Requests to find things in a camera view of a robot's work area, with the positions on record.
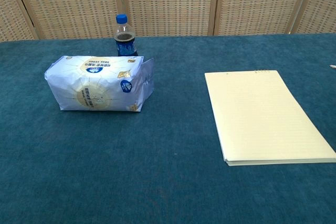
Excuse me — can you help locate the cream manila folder stack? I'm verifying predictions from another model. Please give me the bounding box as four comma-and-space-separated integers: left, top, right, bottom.
204, 69, 336, 167

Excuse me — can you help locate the cola bottle blue cap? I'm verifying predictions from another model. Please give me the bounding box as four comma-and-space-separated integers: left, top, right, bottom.
114, 14, 138, 57

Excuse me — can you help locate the teal carpet table cloth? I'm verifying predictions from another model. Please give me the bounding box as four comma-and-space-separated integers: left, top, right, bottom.
0, 33, 336, 224

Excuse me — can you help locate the white blue tissue pack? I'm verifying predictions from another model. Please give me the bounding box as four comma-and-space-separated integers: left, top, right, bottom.
44, 55, 154, 113

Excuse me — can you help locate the woven rattan folding screen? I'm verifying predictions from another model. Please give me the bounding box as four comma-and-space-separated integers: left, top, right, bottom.
0, 0, 336, 42

